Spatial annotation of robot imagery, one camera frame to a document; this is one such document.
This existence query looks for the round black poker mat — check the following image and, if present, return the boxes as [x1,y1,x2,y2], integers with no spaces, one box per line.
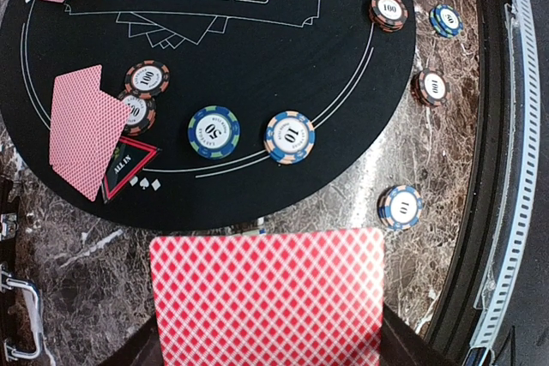
[1,0,416,231]

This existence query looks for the brown white chip stack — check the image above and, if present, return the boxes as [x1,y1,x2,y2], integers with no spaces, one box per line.
[411,68,449,107]

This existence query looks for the red triangular all-in button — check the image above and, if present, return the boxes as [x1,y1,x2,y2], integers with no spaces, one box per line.
[101,136,161,204]

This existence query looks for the white slotted cable duct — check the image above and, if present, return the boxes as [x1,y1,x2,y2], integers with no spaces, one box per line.
[469,0,540,351]

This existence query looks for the black poker chip case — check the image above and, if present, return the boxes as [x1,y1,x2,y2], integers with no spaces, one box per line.
[1,177,44,365]

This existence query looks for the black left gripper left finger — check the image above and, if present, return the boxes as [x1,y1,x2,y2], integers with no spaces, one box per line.
[102,322,161,366]

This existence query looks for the blue white chip stack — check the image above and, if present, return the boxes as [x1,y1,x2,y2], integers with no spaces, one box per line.
[377,185,424,231]

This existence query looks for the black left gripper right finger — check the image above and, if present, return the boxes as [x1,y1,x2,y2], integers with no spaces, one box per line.
[380,308,455,366]

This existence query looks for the red playing card deck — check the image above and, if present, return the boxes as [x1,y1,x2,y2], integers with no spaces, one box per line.
[149,228,384,365]

